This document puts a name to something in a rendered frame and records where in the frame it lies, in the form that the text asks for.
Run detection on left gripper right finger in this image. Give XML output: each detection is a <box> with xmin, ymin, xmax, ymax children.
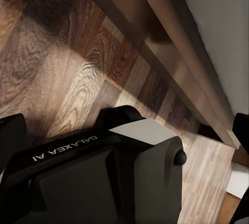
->
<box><xmin>232</xmin><ymin>113</ymin><xmax>249</xmax><ymax>155</ymax></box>

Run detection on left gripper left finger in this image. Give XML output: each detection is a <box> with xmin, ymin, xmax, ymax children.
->
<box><xmin>0</xmin><ymin>113</ymin><xmax>27</xmax><ymax>175</ymax></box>

